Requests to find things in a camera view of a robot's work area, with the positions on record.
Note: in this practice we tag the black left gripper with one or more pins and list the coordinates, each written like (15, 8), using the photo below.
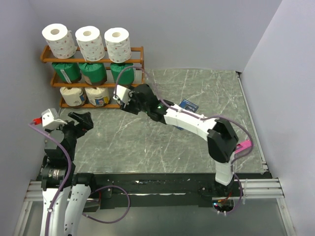
(84, 120)

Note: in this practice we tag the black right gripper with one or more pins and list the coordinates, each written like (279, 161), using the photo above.
(129, 107)

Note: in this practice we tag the cream roll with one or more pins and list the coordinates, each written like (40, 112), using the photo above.
(97, 96)
(73, 97)

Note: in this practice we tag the cream roll front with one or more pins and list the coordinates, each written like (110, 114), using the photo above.
(97, 96)

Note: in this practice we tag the green roll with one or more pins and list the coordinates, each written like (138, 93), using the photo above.
(94, 73)
(68, 72)
(128, 76)

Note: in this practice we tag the white dotted roll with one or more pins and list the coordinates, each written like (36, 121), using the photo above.
(60, 40)
(90, 43)
(118, 44)

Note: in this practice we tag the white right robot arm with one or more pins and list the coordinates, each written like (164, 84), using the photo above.
(217, 132)

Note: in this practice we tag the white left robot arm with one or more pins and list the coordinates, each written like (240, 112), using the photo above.
(64, 193)

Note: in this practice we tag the orange wooden shelf rack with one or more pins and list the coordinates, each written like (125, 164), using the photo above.
(137, 58)

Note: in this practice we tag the blue razor blister pack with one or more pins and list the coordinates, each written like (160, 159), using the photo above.
(189, 106)

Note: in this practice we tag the pink small box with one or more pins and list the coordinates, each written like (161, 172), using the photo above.
(243, 146)

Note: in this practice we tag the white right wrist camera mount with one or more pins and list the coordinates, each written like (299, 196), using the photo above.
(123, 96)

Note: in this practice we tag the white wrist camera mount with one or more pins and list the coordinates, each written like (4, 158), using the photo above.
(49, 119)
(123, 96)

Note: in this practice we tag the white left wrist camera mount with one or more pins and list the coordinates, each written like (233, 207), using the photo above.
(49, 119)

